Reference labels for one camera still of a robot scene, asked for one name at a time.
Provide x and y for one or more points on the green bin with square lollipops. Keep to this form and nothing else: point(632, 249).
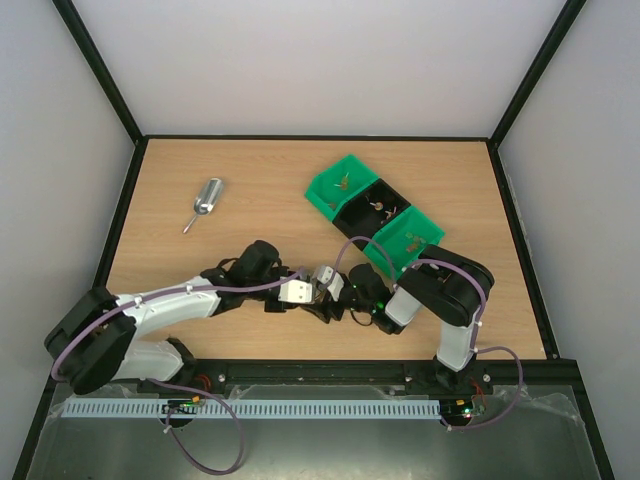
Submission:
point(331, 189)

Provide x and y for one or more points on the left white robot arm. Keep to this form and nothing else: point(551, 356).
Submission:
point(103, 337)

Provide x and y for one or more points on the black bin with swirl lollipops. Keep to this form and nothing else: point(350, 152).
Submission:
point(368, 211)

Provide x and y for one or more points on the white slotted cable duct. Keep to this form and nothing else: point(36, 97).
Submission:
point(253, 409)

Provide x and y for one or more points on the green bin with gummy candies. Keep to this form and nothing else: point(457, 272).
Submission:
point(400, 242)

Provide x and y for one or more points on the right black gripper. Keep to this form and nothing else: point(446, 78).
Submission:
point(343, 305)

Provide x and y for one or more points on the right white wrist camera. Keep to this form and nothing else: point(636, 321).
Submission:
point(325, 278)

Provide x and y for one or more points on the silver metal scoop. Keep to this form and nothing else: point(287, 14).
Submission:
point(205, 201)

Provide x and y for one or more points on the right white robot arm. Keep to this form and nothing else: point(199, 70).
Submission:
point(452, 287)

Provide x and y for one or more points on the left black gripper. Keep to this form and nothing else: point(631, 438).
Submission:
point(280, 308)

